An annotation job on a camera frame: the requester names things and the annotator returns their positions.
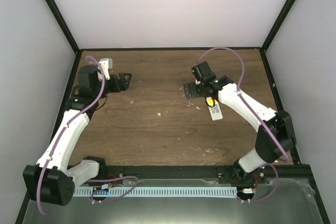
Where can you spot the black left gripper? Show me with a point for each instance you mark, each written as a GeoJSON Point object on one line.
{"type": "Point", "coordinates": [124, 86]}

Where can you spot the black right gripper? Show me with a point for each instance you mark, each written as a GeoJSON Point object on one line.
{"type": "Point", "coordinates": [193, 93]}

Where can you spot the white remote control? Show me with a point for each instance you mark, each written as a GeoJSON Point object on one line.
{"type": "Point", "coordinates": [214, 109]}

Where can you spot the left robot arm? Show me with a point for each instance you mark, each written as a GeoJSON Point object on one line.
{"type": "Point", "coordinates": [50, 180]}

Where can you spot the grey metal front plate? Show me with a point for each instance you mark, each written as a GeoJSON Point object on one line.
{"type": "Point", "coordinates": [276, 201]}

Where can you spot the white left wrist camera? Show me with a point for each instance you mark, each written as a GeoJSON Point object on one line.
{"type": "Point", "coordinates": [106, 65]}

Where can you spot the light blue slotted cable duct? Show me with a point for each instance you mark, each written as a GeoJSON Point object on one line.
{"type": "Point", "coordinates": [216, 192]}

